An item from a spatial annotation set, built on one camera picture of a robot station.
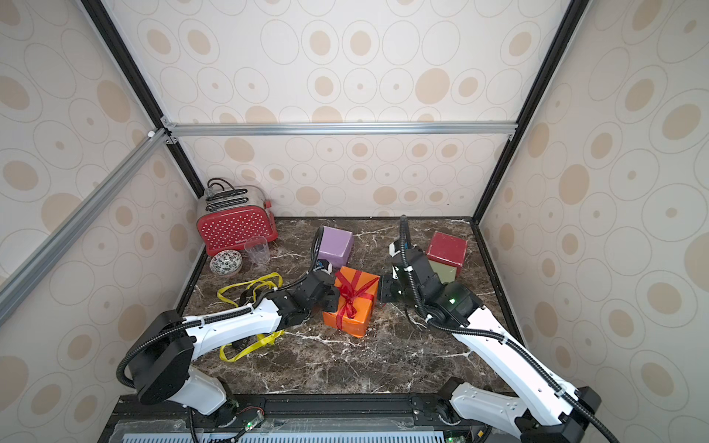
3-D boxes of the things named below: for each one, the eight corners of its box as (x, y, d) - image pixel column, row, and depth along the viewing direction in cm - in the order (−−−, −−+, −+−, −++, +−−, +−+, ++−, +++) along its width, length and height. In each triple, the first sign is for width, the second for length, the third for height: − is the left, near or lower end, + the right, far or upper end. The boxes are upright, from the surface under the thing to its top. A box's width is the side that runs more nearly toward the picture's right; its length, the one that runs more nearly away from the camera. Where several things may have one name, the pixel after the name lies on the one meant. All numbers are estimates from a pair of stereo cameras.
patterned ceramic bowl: (211, 275, 103) (205, 268, 100) (219, 257, 109) (214, 249, 105) (239, 275, 104) (234, 268, 100) (245, 257, 109) (241, 249, 105)
